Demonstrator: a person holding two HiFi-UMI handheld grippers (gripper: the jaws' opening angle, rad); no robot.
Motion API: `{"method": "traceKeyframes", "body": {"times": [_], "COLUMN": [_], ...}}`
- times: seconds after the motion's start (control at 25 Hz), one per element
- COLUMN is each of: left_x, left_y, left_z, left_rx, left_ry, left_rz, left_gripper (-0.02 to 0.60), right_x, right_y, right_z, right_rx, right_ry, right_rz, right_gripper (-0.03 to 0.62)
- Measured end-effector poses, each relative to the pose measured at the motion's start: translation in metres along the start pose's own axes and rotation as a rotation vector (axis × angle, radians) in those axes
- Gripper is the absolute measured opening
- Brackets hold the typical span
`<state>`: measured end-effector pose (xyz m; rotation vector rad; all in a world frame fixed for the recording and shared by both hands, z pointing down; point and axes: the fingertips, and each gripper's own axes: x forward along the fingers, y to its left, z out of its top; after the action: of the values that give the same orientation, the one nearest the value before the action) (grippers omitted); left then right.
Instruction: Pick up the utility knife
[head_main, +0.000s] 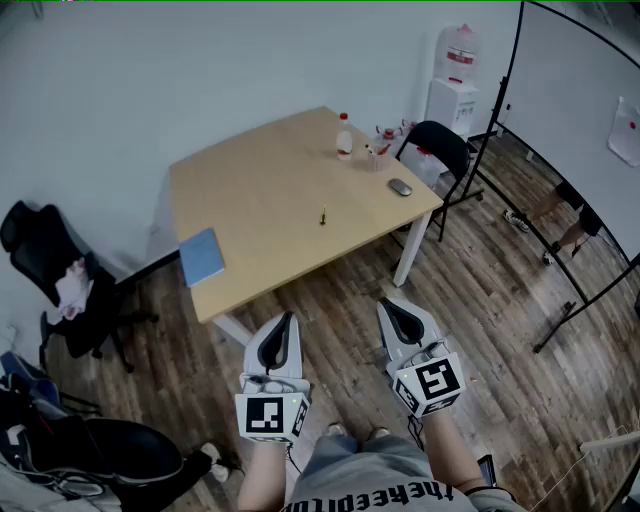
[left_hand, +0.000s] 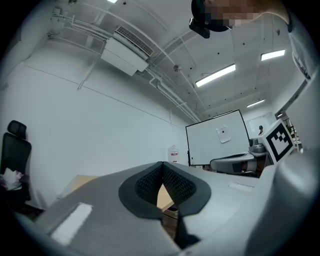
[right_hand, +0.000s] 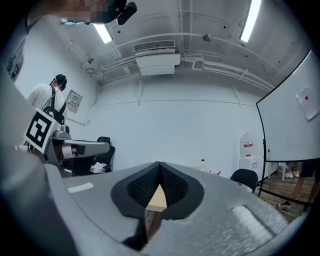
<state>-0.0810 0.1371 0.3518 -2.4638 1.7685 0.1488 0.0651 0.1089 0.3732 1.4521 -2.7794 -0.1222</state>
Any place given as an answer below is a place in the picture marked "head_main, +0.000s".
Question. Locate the person's grey printed shirt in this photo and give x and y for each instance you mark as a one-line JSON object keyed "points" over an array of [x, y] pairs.
{"points": [[390, 497]]}

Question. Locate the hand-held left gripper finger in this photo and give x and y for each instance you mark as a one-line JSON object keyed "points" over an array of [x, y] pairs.
{"points": [[296, 357], [252, 350]]}

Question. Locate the grey computer mouse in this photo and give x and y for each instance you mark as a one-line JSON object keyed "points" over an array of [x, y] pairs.
{"points": [[400, 187]]}

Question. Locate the white furniture frame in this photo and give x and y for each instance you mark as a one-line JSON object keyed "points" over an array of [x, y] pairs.
{"points": [[607, 442]]}

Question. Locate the person's right shoe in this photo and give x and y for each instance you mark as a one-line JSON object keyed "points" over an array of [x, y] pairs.
{"points": [[380, 432]]}

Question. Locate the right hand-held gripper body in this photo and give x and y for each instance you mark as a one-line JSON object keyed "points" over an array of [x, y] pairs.
{"points": [[435, 382]]}

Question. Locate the person's right forearm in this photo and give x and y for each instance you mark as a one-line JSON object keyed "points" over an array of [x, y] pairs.
{"points": [[450, 450]]}

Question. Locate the red pen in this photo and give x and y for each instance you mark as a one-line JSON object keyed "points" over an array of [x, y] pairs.
{"points": [[384, 149]]}

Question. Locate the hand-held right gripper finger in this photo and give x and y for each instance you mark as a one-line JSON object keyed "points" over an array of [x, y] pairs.
{"points": [[390, 345], [431, 327]]}

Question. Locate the black office chair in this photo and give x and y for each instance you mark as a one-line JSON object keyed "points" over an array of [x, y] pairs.
{"points": [[35, 250]]}

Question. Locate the white whiteboard marker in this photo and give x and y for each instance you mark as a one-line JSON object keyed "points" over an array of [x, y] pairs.
{"points": [[507, 114]]}

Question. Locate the black folding chair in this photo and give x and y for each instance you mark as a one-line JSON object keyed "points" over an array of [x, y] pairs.
{"points": [[440, 142]]}

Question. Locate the white and pink cloth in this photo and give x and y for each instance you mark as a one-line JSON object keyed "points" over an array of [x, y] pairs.
{"points": [[74, 292]]}

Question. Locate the white table leg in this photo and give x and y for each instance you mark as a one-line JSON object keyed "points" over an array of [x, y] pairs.
{"points": [[411, 250], [232, 330]]}

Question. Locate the blue notebook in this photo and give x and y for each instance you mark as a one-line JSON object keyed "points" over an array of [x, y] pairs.
{"points": [[201, 257]]}

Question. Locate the blue bag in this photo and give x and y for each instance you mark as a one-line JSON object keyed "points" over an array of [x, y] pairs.
{"points": [[25, 380]]}

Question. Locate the pink pen cup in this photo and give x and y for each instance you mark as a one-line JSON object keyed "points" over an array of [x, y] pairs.
{"points": [[377, 162]]}

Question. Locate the large dispenser water jug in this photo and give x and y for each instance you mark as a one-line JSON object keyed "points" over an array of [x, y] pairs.
{"points": [[460, 52]]}

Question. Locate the clear red-capped water bottle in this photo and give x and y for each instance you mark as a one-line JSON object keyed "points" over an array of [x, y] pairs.
{"points": [[344, 142]]}

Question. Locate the person's left forearm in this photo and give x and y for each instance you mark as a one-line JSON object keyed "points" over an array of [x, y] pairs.
{"points": [[262, 475]]}

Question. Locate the black-framed rolling whiteboard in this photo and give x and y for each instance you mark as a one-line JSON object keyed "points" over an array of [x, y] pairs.
{"points": [[575, 100]]}

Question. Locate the person's blue denim shorts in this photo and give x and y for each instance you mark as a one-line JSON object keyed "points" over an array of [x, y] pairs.
{"points": [[360, 460]]}

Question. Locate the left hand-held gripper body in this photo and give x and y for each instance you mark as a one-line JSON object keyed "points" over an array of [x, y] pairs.
{"points": [[272, 417]]}

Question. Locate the white water dispenser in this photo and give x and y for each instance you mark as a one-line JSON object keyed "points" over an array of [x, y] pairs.
{"points": [[452, 107]]}

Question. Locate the dark flat device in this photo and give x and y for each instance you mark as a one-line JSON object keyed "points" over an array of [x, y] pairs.
{"points": [[487, 472]]}

